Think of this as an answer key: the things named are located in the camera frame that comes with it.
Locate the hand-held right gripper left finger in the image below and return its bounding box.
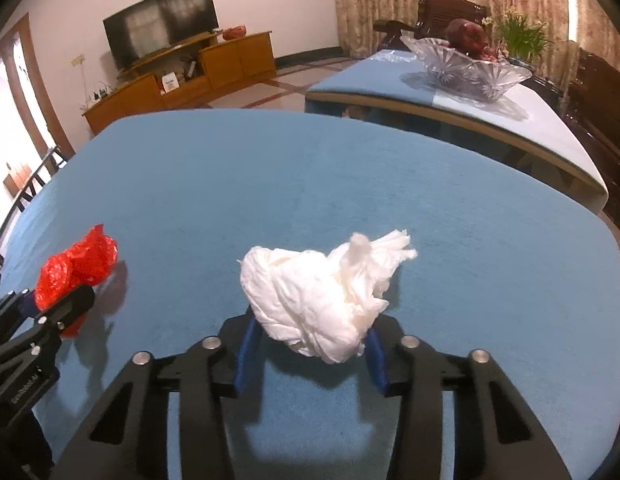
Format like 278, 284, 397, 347
50, 311, 265, 480

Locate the white tissue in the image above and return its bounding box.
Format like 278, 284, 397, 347
238, 229, 419, 365

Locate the green potted plant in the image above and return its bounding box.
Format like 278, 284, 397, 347
482, 7, 551, 64

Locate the red plastic bag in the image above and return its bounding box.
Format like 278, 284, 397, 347
34, 224, 119, 338

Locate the glass fruit bowl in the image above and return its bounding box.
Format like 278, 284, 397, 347
400, 36, 533, 103

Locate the dark red fruit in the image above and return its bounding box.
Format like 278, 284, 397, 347
442, 18, 499, 61

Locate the flat screen television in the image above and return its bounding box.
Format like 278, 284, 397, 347
102, 0, 221, 72

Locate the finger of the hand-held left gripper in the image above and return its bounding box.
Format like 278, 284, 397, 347
0, 289, 38, 333
0, 284, 96, 376

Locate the wooden door frame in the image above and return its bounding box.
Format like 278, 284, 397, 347
0, 12, 76, 157

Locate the dark wooden armchair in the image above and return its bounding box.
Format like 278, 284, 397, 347
565, 45, 620, 223
372, 0, 492, 53

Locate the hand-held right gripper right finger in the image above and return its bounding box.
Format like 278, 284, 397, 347
366, 315, 573, 480

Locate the wooden television cabinet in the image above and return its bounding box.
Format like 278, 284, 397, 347
82, 30, 277, 136

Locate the black metal chair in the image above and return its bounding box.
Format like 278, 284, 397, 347
0, 145, 70, 283

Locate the cloth covered coffee table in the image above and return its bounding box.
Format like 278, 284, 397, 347
306, 49, 611, 221

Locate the blue tablecloth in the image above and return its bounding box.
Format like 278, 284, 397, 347
0, 107, 620, 480

